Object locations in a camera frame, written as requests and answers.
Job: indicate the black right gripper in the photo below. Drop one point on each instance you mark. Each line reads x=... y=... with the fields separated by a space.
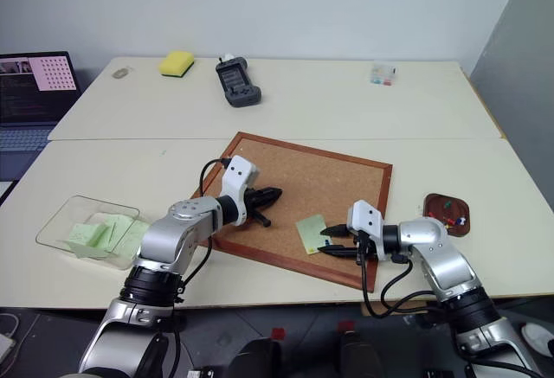
x=366 y=248

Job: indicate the folded green sticky note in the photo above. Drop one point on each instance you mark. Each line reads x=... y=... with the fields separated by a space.
x=84 y=237

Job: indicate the yellow sponge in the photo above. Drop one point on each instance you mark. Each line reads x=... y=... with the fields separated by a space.
x=175 y=63

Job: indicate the clear plastic box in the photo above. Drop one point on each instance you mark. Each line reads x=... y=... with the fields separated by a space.
x=65 y=226

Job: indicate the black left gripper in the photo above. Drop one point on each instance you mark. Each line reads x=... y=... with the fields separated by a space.
x=250 y=200

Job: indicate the white pushpin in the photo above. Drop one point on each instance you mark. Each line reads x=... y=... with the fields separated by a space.
x=461 y=220

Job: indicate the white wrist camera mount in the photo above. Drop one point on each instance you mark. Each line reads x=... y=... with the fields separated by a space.
x=367 y=218
x=237 y=174

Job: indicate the small clear tape roll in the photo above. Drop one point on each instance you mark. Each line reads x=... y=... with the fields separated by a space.
x=122 y=72

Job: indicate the white shoe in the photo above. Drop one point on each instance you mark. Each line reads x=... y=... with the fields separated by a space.
x=539 y=334

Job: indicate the grey handheld device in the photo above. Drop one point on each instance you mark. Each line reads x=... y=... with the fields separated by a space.
x=237 y=81

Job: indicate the laptop computer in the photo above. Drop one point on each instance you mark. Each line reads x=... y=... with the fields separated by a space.
x=30 y=92

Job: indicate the red pushpin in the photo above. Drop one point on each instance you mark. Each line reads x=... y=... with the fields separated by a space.
x=433 y=214

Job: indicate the small clear pushpin case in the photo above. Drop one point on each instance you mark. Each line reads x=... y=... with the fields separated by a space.
x=383 y=73

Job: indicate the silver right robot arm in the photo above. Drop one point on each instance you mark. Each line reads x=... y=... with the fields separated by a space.
x=437 y=257

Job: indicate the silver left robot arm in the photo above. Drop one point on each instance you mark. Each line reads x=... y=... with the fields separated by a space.
x=173 y=239

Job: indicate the brown wooden tray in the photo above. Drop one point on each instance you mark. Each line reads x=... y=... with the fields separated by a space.
x=437 y=203

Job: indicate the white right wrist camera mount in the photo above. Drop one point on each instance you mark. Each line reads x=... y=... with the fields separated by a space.
x=367 y=218

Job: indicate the cork board with brown frame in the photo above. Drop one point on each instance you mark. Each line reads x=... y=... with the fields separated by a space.
x=311 y=179

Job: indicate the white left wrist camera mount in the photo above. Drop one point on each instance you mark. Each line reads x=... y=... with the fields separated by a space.
x=237 y=174

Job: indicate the green pushpin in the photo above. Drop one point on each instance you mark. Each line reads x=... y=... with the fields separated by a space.
x=448 y=203

